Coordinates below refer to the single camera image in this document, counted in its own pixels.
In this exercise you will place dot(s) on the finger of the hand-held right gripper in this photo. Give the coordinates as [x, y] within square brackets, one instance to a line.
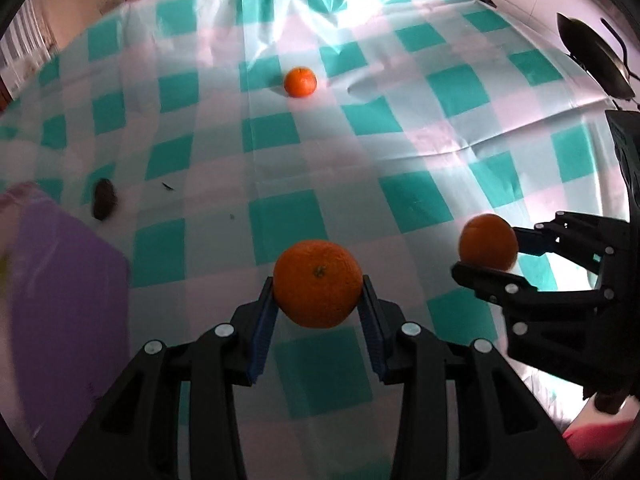
[490, 282]
[532, 241]

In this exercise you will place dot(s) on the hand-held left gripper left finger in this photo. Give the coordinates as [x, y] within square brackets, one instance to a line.
[262, 330]

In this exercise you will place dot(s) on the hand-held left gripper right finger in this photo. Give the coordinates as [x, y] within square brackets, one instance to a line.
[372, 330]

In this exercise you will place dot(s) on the orange tangerine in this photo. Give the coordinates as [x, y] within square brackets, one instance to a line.
[317, 285]
[300, 82]
[487, 242]

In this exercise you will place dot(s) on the purple plastic box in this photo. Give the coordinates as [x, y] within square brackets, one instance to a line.
[65, 320]

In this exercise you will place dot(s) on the pink cloth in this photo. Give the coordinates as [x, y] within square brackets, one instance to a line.
[595, 437]

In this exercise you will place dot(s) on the black frying pan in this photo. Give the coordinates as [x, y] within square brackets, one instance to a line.
[595, 55]

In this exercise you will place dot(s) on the dark brown round fruit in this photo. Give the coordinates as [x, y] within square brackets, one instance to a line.
[104, 199]

